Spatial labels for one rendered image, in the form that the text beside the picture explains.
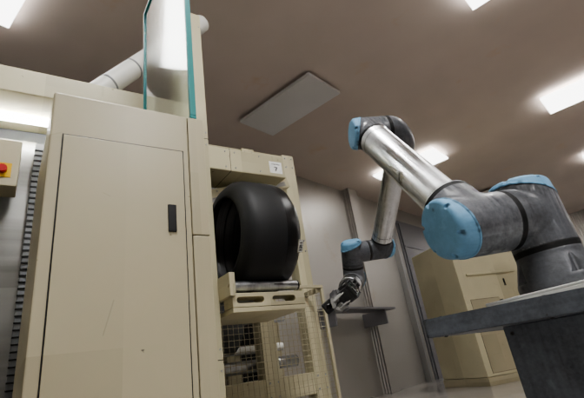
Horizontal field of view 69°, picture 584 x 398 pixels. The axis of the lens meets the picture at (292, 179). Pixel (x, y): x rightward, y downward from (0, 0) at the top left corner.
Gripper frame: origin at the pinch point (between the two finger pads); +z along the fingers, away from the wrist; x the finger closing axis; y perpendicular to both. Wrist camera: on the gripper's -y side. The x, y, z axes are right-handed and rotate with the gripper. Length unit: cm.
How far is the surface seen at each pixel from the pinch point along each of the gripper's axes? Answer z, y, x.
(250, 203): -24, -8, -55
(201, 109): -45, -3, -114
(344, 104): -413, 23, -143
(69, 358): 85, -13, -36
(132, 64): -54, -19, -168
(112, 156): 61, 8, -71
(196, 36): -65, 17, -154
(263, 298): -15.3, -28.3, -20.3
